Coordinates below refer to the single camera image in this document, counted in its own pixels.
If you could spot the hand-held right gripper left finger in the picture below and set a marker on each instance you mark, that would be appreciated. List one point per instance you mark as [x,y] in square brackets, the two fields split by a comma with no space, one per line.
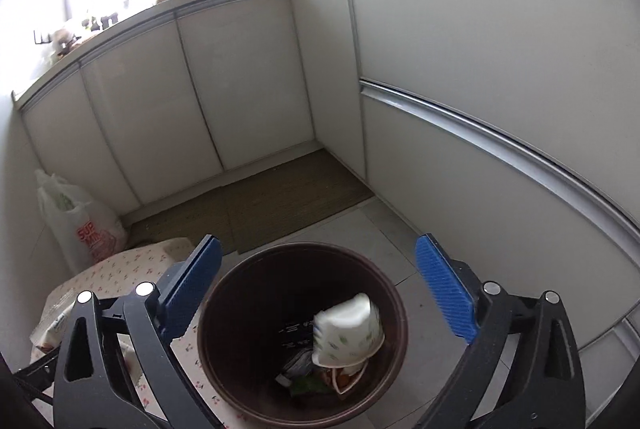
[192,284]

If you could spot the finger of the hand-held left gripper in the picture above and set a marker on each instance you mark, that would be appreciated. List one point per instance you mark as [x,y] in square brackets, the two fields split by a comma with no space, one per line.
[37,371]

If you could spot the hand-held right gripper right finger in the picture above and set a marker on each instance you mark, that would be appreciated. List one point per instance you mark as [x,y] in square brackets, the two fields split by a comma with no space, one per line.
[445,289]

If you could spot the brown trash bin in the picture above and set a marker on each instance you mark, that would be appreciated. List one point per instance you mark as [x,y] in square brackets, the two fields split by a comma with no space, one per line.
[250,309]

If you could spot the green snack packet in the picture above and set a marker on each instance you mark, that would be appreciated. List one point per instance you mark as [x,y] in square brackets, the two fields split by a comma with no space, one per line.
[307,386]

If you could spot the cherry print tablecloth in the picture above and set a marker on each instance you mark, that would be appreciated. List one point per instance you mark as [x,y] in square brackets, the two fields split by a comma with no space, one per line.
[125,269]

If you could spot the white plastic shopping bag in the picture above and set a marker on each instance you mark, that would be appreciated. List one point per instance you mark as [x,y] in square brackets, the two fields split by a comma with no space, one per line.
[85,229]

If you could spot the brown floor mat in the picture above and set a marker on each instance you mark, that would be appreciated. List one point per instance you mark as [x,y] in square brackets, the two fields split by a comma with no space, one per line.
[280,199]

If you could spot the white kitchen cabinets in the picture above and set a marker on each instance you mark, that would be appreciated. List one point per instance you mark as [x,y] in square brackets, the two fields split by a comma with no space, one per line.
[240,84]

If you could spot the cluster of small ornaments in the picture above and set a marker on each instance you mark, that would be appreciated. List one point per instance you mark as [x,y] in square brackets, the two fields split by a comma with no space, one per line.
[65,39]

